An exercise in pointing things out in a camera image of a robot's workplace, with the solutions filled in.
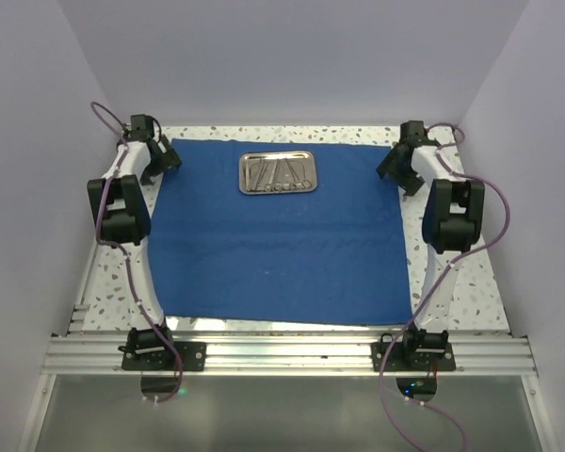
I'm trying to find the aluminium mounting rail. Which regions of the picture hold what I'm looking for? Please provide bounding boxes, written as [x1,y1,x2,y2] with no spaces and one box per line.
[40,331,537,377]

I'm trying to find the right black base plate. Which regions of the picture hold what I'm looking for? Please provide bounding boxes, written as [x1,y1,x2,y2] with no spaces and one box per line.
[385,326,457,372]

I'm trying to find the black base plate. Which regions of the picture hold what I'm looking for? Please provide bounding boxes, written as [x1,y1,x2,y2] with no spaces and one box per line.
[118,329,207,372]
[385,326,457,372]

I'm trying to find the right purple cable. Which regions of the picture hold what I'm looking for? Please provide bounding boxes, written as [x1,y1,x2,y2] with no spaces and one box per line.
[377,122,512,452]

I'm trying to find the blue surgical cloth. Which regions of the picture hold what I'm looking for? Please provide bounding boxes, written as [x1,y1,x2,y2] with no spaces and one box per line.
[148,139,412,326]

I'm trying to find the surgical instruments in tray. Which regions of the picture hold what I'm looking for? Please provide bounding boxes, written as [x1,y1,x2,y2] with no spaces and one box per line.
[247,157,312,192]

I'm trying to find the steel instrument tray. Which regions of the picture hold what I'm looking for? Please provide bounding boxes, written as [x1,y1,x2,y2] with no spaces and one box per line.
[237,149,319,195]

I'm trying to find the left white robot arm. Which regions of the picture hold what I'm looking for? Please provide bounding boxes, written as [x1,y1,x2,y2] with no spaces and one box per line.
[87,114,181,370]

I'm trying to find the purple cable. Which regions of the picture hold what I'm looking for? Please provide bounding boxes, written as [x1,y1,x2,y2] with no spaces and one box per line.
[89,101,187,404]
[377,122,512,452]

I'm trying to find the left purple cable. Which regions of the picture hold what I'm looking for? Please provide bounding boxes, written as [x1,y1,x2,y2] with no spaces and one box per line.
[89,101,187,404]

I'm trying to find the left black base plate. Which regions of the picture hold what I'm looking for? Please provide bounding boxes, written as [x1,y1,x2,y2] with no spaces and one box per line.
[118,329,207,372]

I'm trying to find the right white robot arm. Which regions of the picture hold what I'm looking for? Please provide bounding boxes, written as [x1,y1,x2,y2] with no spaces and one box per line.
[377,121,485,370]

